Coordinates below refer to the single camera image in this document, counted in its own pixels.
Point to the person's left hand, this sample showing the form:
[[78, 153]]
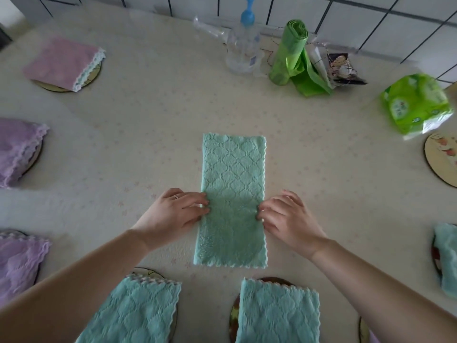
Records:
[[167, 217]]

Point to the person's right hand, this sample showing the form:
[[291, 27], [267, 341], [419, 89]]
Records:
[[294, 223]]

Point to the person's right little finger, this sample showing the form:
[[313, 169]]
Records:
[[290, 193]]

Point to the person's left little finger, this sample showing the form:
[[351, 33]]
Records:
[[175, 191]]

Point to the person's left middle finger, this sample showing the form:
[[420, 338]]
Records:
[[196, 210]]

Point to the person's right middle finger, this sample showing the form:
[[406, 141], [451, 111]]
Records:
[[269, 210]]

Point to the long teal cloth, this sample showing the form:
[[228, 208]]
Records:
[[234, 175]]

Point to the person's right forearm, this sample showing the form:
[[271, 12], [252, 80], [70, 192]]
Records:
[[385, 300]]

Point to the person's left forearm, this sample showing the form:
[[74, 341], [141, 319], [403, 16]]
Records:
[[71, 289]]

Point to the cream patterned tablecloth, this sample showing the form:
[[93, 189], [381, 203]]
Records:
[[142, 121]]

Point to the square folded teal cloth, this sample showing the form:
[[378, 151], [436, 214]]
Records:
[[278, 314], [134, 314]]

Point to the clear plastic wrapper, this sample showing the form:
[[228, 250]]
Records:
[[210, 30], [319, 64]]

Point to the dark printed snack packet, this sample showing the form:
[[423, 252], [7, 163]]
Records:
[[344, 69]]

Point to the green trash bag roll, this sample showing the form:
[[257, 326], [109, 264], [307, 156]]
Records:
[[291, 57]]

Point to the clear bottle with blue pump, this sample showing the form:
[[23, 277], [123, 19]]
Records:
[[244, 49]]

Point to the green tissue pack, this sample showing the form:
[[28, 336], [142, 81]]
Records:
[[414, 101]]

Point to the folded purple cloth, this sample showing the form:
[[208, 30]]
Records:
[[19, 267], [374, 338], [16, 149]]

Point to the folded light blue cloth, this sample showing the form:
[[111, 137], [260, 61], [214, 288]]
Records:
[[447, 257]]

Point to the folded pink cloth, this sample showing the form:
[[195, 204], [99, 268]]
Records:
[[59, 62]]

